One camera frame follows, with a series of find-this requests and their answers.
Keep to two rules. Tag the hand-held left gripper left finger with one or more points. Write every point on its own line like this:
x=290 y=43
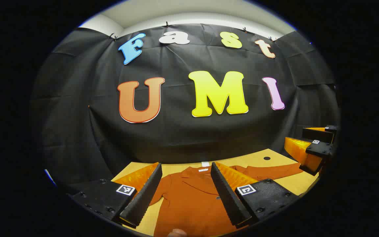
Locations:
x=145 y=194

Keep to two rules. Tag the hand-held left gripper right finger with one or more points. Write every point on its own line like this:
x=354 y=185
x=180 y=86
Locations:
x=227 y=194

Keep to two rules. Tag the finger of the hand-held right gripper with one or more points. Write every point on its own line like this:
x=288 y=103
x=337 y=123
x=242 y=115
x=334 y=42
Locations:
x=321 y=149
x=317 y=134

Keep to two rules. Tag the orange ribbed jacket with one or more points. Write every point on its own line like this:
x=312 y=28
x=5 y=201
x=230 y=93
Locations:
x=192 y=204

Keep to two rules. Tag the black backdrop cloth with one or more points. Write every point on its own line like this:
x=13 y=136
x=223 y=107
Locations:
x=183 y=138

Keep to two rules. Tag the white device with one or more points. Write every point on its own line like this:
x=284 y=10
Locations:
x=49 y=176

